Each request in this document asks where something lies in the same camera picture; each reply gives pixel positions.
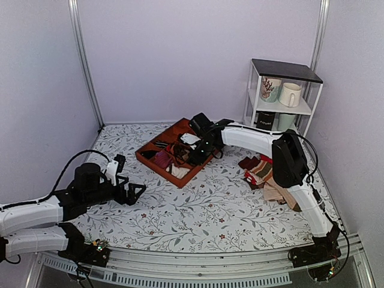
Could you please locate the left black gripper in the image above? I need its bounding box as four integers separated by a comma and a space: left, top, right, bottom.
84, 175, 146, 207

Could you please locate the brown argyle sock pair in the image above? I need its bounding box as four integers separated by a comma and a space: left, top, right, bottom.
173, 145, 192, 164

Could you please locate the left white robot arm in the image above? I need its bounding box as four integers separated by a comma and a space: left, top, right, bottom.
1, 160, 146, 263

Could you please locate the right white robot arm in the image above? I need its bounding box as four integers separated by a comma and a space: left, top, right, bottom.
188, 113, 340, 262

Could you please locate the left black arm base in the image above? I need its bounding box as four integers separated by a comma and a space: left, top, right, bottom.
58, 223, 110, 268

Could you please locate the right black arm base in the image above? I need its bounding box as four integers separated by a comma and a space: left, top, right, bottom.
287, 237, 341, 282

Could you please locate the dark red patterned sock roll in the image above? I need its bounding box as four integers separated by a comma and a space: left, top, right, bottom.
166, 143, 185, 158

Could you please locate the white rolled sock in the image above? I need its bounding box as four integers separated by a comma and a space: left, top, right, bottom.
166, 164, 190, 179

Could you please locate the black rolled sock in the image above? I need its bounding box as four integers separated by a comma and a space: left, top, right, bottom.
140, 150, 158, 160

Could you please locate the brown divided wooden tray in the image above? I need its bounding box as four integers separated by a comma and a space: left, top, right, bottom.
136, 118, 220, 188

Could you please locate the purple rolled sock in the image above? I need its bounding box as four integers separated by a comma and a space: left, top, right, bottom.
154, 151, 173, 169

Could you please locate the floral white tablecloth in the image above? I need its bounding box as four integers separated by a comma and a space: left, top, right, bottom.
73, 124, 312, 253

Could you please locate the striped beige sock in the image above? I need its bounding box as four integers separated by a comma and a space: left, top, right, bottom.
244, 161, 272, 190

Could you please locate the black mug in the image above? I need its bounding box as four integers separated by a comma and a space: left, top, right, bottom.
256, 111, 275, 131

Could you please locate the pale green tumbler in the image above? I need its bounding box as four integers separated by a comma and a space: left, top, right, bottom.
277, 113, 296, 131

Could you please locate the coral pattern mug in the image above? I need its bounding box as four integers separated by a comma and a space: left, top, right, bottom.
260, 76, 282, 103

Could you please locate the white shelf rack black top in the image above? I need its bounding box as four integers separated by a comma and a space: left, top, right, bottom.
243, 59, 323, 136

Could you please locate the white ribbed mug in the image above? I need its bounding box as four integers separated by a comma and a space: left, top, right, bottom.
278, 82, 302, 108

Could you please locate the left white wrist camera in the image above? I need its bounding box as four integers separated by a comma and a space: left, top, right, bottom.
104, 154, 126, 186

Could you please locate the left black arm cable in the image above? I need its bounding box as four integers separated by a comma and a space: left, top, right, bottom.
0, 149, 112, 211

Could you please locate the aluminium front rail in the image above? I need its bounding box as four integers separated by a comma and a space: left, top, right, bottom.
24, 230, 379, 287

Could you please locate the right aluminium frame post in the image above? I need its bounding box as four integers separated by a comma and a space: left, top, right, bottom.
310, 0, 330, 71

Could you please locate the aluminium frame post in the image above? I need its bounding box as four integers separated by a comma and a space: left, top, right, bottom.
310, 0, 330, 71
68, 0, 105, 130

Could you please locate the left aluminium frame post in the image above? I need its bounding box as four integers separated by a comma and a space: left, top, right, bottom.
68, 0, 105, 130

